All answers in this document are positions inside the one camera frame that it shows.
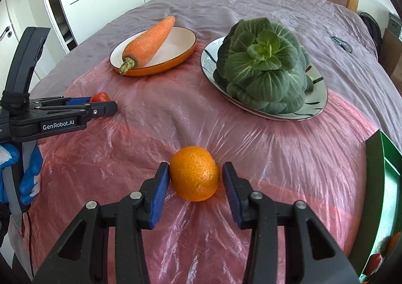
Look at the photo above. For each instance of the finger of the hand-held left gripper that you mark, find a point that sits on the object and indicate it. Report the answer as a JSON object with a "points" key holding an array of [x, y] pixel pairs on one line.
{"points": [[78, 101], [103, 109]]}

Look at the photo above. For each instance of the black backpack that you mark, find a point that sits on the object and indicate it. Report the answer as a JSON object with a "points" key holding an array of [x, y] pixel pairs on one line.
{"points": [[372, 32]]}

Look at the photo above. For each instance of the pink plastic sheet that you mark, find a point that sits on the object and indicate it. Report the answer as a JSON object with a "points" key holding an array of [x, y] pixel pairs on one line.
{"points": [[157, 133]]}

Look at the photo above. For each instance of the white door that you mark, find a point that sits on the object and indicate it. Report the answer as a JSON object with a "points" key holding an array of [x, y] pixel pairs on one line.
{"points": [[12, 51]]}

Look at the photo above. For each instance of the carrot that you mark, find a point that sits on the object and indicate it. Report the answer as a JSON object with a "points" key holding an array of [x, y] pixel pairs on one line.
{"points": [[147, 43]]}

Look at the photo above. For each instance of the green shallow box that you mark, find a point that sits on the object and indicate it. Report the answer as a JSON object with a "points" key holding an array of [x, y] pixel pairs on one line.
{"points": [[383, 183]]}

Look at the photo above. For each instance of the large orange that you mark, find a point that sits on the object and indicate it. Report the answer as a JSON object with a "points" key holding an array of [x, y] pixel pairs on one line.
{"points": [[194, 174]]}

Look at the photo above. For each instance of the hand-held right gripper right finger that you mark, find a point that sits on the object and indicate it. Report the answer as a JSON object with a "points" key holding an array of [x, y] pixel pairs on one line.
{"points": [[230, 196]]}

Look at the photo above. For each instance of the wooden dresser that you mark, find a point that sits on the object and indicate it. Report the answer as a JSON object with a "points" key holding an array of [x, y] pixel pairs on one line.
{"points": [[391, 51]]}

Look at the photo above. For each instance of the orange oval dish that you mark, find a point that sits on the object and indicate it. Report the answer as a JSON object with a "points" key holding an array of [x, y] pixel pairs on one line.
{"points": [[176, 48]]}

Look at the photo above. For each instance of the bok choy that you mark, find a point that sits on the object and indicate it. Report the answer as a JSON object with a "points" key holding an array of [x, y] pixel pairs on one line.
{"points": [[263, 76]]}

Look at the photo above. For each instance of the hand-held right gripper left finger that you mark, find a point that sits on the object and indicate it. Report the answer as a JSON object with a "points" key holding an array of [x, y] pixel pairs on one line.
{"points": [[158, 196]]}

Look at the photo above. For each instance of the red tomato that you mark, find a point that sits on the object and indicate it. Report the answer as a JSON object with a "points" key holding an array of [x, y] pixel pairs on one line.
{"points": [[375, 263], [101, 97]]}

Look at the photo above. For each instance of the white patterned plate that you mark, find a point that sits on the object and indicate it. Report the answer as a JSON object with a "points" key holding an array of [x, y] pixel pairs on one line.
{"points": [[209, 61]]}

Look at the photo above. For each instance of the white printer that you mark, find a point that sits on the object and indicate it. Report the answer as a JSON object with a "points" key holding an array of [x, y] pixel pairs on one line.
{"points": [[395, 21]]}

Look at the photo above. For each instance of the person's left hand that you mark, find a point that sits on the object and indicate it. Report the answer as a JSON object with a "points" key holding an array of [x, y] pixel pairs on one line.
{"points": [[31, 174]]}

